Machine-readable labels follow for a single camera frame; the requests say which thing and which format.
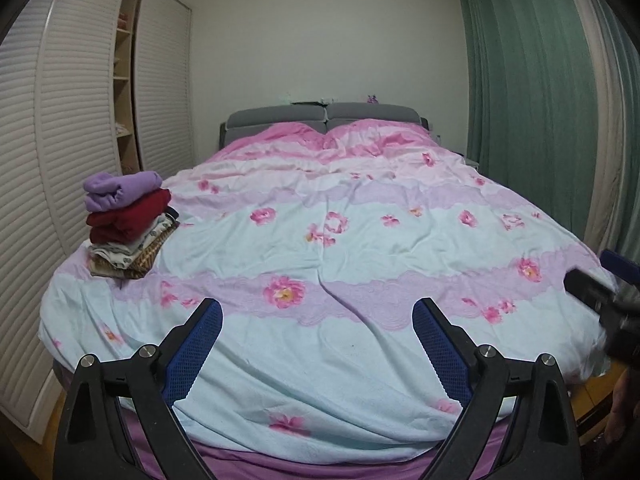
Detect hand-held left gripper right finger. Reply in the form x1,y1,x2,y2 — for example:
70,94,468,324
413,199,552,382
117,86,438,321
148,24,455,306
411,297,584,480

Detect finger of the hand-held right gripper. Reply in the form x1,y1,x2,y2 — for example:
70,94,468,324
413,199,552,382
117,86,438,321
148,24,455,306
563,268,622,315
600,249,640,287

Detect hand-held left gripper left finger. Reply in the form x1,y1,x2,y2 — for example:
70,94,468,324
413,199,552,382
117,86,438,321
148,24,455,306
52,297,224,480

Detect purple long-sleeve top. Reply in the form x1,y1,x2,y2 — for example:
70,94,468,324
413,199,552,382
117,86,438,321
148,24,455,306
82,171,164,213

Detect person's right forearm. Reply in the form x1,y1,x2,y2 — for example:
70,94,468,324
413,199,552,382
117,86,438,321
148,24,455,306
606,374,640,453

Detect patterned folded clothes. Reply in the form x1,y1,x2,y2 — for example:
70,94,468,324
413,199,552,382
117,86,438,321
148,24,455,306
87,207,181,268

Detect floral pastel blanket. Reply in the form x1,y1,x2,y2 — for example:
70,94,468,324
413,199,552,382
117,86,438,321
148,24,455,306
39,120,618,453

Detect pale sheer curtain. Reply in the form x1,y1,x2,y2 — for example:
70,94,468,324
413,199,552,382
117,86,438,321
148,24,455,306
555,0,640,273

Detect red folded garment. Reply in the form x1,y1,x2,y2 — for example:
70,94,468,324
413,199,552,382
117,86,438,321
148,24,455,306
86,189,172,243

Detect purple bed sheet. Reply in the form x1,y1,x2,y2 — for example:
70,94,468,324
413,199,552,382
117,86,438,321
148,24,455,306
52,360,508,480

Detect green curtain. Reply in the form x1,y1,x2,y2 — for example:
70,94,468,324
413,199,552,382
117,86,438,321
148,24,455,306
456,0,608,257

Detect grey padded headboard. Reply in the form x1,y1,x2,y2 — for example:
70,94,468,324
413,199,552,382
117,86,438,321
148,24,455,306
220,102,430,151

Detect white louvered wardrobe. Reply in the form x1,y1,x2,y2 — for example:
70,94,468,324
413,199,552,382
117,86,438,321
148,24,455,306
0,0,194,445

